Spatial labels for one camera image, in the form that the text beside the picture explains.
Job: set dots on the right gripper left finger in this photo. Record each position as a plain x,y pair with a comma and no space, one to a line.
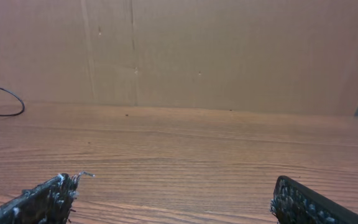
48,203

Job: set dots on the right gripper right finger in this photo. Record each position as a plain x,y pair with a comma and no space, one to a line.
294,203

